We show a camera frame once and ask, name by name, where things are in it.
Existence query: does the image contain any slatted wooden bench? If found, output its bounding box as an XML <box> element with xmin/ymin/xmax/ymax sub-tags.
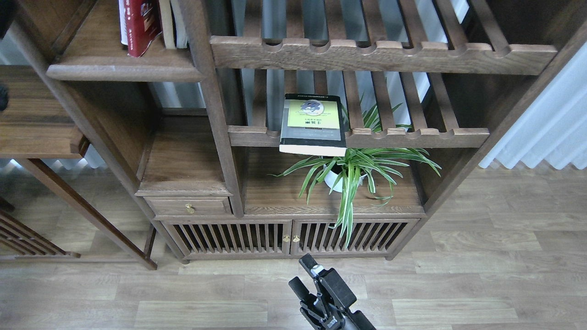
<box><xmin>0</xmin><ymin>198</ymin><xmax>81</xmax><ymax>262</ymax></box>

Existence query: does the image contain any red cover book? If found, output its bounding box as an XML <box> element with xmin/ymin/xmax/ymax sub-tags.
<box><xmin>123</xmin><ymin>0</ymin><xmax>161</xmax><ymax>58</ymax></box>

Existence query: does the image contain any white window curtain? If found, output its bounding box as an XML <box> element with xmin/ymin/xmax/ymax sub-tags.
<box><xmin>479</xmin><ymin>45</ymin><xmax>587</xmax><ymax>170</ymax></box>

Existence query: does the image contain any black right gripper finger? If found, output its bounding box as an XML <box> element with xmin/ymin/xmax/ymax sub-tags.
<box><xmin>288</xmin><ymin>276</ymin><xmax>316</xmax><ymax>307</ymax></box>
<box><xmin>299</xmin><ymin>253</ymin><xmax>357</xmax><ymax>312</ymax></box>

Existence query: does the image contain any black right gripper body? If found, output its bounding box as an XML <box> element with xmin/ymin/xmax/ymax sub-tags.
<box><xmin>300</xmin><ymin>294</ymin><xmax>375</xmax><ymax>330</ymax></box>

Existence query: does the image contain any black and yellow book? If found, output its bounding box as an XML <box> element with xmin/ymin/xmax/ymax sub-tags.
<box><xmin>279</xmin><ymin>93</ymin><xmax>347</xmax><ymax>157</ymax></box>

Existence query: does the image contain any beige upright book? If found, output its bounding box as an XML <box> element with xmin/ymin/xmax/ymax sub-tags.
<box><xmin>159</xmin><ymin>0</ymin><xmax>176</xmax><ymax>50</ymax></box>

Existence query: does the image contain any white upright book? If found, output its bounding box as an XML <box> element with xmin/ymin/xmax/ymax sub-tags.
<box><xmin>170</xmin><ymin>0</ymin><xmax>188</xmax><ymax>49</ymax></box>

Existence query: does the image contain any white cover book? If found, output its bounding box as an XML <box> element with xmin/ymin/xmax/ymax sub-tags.
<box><xmin>119</xmin><ymin>0</ymin><xmax>128</xmax><ymax>46</ymax></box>

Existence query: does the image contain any dark wooden bookshelf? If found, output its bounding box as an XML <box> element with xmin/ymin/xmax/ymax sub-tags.
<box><xmin>1</xmin><ymin>0</ymin><xmax>586</xmax><ymax>261</ymax></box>

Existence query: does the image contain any white plant pot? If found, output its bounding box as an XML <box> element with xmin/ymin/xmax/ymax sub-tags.
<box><xmin>323</xmin><ymin>164</ymin><xmax>367</xmax><ymax>193</ymax></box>

